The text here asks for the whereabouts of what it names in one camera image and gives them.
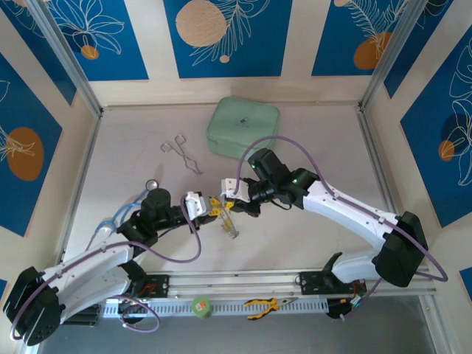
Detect silver chain bracelet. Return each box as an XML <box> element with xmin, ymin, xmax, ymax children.
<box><xmin>218</xmin><ymin>197</ymin><xmax>241</xmax><ymax>240</ymax></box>

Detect blue stethoscope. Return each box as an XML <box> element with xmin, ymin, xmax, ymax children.
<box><xmin>87</xmin><ymin>178</ymin><xmax>161</xmax><ymax>251</ymax></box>

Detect mint green zip pouch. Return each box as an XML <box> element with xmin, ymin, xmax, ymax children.
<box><xmin>205</xmin><ymin>96</ymin><xmax>281</xmax><ymax>165</ymax></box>

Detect green tape roll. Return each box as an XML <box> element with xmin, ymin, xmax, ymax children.
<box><xmin>190</xmin><ymin>296</ymin><xmax>212</xmax><ymax>320</ymax></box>

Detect black ridged block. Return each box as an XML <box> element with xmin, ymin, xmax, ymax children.
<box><xmin>60</xmin><ymin>308</ymin><xmax>101</xmax><ymax>326</ymax></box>

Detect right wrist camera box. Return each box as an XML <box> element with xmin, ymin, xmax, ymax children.
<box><xmin>219</xmin><ymin>178</ymin><xmax>247</xmax><ymax>202</ymax></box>

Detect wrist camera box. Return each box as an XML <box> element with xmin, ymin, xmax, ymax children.
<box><xmin>183</xmin><ymin>190</ymin><xmax>208</xmax><ymax>219</ymax></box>
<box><xmin>219</xmin><ymin>178</ymin><xmax>247</xmax><ymax>202</ymax></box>

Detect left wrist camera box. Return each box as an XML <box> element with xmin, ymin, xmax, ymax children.
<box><xmin>183</xmin><ymin>190</ymin><xmax>208</xmax><ymax>219</ymax></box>

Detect metal wire tongs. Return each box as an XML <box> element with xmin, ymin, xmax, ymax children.
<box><xmin>160</xmin><ymin>135</ymin><xmax>204</xmax><ymax>175</ymax></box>

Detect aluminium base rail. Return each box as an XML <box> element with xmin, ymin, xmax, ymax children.
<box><xmin>31</xmin><ymin>271</ymin><xmax>434</xmax><ymax>305</ymax></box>

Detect aluminium side rail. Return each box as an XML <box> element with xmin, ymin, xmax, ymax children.
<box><xmin>356</xmin><ymin>109</ymin><xmax>399</xmax><ymax>218</ymax></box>
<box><xmin>58</xmin><ymin>110</ymin><xmax>104</xmax><ymax>263</ymax></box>

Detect grey slotted cable duct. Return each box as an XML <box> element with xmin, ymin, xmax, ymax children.
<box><xmin>103</xmin><ymin>297</ymin><xmax>329</xmax><ymax>318</ymax></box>

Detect yellow black handled pliers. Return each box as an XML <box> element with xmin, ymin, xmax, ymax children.
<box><xmin>243</xmin><ymin>296</ymin><xmax>299</xmax><ymax>321</ymax></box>

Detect blue floral wall panel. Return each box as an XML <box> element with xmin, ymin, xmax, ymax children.
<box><xmin>311</xmin><ymin>0</ymin><xmax>412</xmax><ymax>77</ymax></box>
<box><xmin>400</xmin><ymin>25</ymin><xmax>472</xmax><ymax>229</ymax></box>
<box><xmin>0</xmin><ymin>51</ymin><xmax>64</xmax><ymax>237</ymax></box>
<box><xmin>0</xmin><ymin>0</ymin><xmax>77</xmax><ymax>107</ymax></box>
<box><xmin>46</xmin><ymin>0</ymin><xmax>150</xmax><ymax>83</ymax></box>
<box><xmin>383</xmin><ymin>0</ymin><xmax>455</xmax><ymax>100</ymax></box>
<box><xmin>163</xmin><ymin>0</ymin><xmax>294</xmax><ymax>79</ymax></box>

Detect aluminium frame post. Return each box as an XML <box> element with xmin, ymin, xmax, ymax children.
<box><xmin>27</xmin><ymin>0</ymin><xmax>104</xmax><ymax>117</ymax></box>
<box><xmin>359</xmin><ymin>0</ymin><xmax>425</xmax><ymax>110</ymax></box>

